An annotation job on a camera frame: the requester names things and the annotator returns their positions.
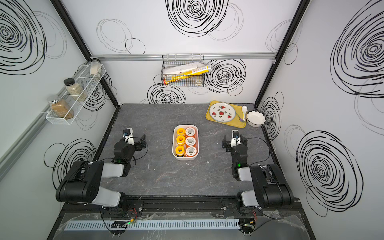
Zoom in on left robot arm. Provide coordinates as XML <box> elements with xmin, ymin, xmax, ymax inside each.
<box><xmin>56</xmin><ymin>130</ymin><xmax>148</xmax><ymax>208</ymax></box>

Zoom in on orange sealing tape roll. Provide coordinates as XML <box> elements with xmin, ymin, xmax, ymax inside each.
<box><xmin>185</xmin><ymin>127</ymin><xmax>197</xmax><ymax>138</ymax></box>
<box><xmin>185</xmin><ymin>146</ymin><xmax>198</xmax><ymax>158</ymax></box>
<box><xmin>185</xmin><ymin>137</ymin><xmax>197</xmax><ymax>147</ymax></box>

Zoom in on yellow white box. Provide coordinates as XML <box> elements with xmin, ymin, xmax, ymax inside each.
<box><xmin>161</xmin><ymin>62</ymin><xmax>212</xmax><ymax>87</ymax></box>

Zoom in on spice jar brown contents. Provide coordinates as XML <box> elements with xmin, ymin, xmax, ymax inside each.
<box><xmin>47</xmin><ymin>95</ymin><xmax>74</xmax><ymax>120</ymax></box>

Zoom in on white scalloped bowl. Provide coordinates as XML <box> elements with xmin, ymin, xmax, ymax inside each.
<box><xmin>247</xmin><ymin>111</ymin><xmax>266</xmax><ymax>128</ymax></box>

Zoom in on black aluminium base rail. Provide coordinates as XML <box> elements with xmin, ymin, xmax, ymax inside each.
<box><xmin>59</xmin><ymin>196</ymin><xmax>305</xmax><ymax>218</ymax></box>

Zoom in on white wire spice rack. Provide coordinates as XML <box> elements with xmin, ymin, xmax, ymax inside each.
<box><xmin>46</xmin><ymin>62</ymin><xmax>107</xmax><ymax>129</ymax></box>

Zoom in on spice jar black lid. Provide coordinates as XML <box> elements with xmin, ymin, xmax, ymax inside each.
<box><xmin>64</xmin><ymin>78</ymin><xmax>88</xmax><ymax>102</ymax></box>

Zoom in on white spoon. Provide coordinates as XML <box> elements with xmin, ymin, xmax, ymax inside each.
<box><xmin>240</xmin><ymin>106</ymin><xmax>248</xmax><ymax>122</ymax></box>

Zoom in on black wire wall basket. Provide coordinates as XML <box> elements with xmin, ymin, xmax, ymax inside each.
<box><xmin>160</xmin><ymin>54</ymin><xmax>205</xmax><ymax>87</ymax></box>

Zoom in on watermelon pattern plate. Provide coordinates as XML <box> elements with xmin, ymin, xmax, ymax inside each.
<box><xmin>209</xmin><ymin>103</ymin><xmax>236</xmax><ymax>123</ymax></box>

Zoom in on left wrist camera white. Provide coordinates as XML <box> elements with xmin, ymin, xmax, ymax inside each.
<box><xmin>123</xmin><ymin>128</ymin><xmax>135</xmax><ymax>145</ymax></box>

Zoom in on white slotted cable duct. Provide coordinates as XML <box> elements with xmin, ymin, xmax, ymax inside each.
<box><xmin>64</xmin><ymin>219</ymin><xmax>240</xmax><ymax>231</ymax></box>

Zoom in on yellow sealing tape roll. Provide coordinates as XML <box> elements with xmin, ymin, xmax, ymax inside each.
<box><xmin>176</xmin><ymin>136</ymin><xmax>186</xmax><ymax>146</ymax></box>
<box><xmin>175</xmin><ymin>146</ymin><xmax>185</xmax><ymax>158</ymax></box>
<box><xmin>176</xmin><ymin>128</ymin><xmax>186</xmax><ymax>136</ymax></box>

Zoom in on white plastic storage box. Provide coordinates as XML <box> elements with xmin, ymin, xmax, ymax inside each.
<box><xmin>172</xmin><ymin>125</ymin><xmax>200</xmax><ymax>161</ymax></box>

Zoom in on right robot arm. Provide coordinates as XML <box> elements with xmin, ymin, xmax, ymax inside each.
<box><xmin>223</xmin><ymin>131</ymin><xmax>295</xmax><ymax>208</ymax></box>

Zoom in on spice jar pale contents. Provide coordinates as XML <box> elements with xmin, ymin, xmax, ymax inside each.
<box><xmin>90</xmin><ymin>58</ymin><xmax>102</xmax><ymax>78</ymax></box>

